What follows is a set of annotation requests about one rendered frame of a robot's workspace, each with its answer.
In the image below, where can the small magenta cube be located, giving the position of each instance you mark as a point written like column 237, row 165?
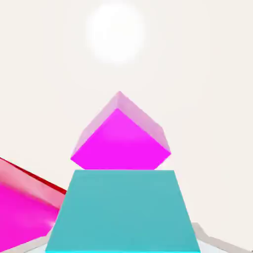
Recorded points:
column 120, row 146

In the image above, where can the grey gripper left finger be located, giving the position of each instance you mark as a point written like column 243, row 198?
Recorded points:
column 37, row 246

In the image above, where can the large magenta box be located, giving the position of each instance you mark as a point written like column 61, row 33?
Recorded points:
column 21, row 213

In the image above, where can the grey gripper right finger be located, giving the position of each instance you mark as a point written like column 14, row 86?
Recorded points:
column 209, row 245

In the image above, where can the large red box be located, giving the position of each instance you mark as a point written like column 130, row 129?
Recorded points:
column 39, row 179

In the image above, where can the small teal cube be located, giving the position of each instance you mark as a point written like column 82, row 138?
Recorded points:
column 122, row 211

